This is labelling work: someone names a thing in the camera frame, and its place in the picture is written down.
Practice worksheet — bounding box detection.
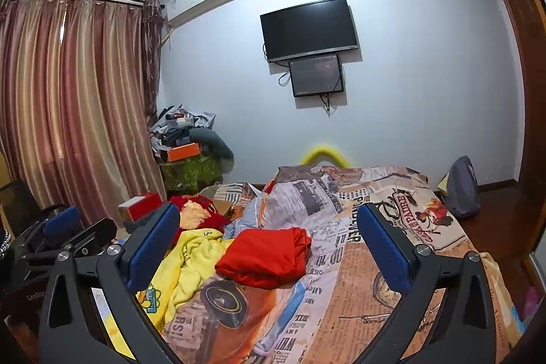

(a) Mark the yellow cartoon print garment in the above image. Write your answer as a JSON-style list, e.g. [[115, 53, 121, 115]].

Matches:
[[135, 228, 236, 334]]

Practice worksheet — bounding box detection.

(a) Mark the red shirt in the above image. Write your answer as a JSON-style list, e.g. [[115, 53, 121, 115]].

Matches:
[[214, 227, 313, 290]]

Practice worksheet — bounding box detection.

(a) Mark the brown wooden wardrobe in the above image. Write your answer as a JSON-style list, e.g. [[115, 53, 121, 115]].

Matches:
[[422, 0, 546, 258]]

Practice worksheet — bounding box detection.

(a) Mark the newspaper print bed cover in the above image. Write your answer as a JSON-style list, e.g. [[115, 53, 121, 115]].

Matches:
[[160, 163, 510, 364]]

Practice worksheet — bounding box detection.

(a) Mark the black monitor cable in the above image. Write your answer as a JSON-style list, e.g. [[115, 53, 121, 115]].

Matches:
[[278, 62, 296, 88]]

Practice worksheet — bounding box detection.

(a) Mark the red fuzzy garment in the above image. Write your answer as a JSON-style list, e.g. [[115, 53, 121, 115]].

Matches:
[[170, 194, 234, 240]]

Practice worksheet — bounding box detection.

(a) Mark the green printed box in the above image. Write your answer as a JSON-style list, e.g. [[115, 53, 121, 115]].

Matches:
[[160, 156, 225, 195]]

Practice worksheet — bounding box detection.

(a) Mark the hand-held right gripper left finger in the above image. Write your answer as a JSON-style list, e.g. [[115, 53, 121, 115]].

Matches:
[[39, 202, 186, 364]]

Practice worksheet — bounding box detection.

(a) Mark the black wall television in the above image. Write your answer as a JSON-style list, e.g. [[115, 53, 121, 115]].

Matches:
[[260, 0, 359, 64]]

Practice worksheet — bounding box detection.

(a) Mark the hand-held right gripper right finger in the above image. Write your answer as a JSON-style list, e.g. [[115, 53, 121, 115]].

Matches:
[[354, 202, 513, 364]]

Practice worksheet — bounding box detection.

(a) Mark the small black wall monitor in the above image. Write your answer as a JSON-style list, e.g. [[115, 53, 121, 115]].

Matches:
[[289, 54, 345, 98]]

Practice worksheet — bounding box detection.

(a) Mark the black office chair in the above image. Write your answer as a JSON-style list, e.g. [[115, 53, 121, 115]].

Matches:
[[0, 178, 60, 232]]

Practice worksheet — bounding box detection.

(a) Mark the grey backpack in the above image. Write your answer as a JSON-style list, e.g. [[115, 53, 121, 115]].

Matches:
[[444, 155, 482, 219]]

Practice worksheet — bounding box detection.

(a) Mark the striped pink curtain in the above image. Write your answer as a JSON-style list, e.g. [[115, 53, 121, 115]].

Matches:
[[0, 0, 168, 229]]

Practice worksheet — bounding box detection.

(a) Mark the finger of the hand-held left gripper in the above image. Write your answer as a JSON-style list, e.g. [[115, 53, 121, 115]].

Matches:
[[62, 218, 118, 260], [15, 205, 84, 253]]

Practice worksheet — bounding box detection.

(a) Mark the orange box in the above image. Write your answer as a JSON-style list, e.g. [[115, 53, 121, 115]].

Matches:
[[167, 142, 201, 163]]

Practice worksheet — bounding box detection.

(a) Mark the pile of clutter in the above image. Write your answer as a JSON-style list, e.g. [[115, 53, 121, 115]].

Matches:
[[148, 104, 235, 165]]

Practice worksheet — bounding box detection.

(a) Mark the red white box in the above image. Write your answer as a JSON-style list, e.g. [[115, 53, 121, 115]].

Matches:
[[118, 191, 166, 222]]

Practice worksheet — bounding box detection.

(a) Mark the dark grey cushion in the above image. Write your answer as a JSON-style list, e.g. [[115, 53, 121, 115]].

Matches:
[[189, 127, 235, 161]]

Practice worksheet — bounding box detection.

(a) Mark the yellow foam tube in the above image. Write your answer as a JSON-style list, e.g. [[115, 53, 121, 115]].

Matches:
[[301, 142, 353, 169]]

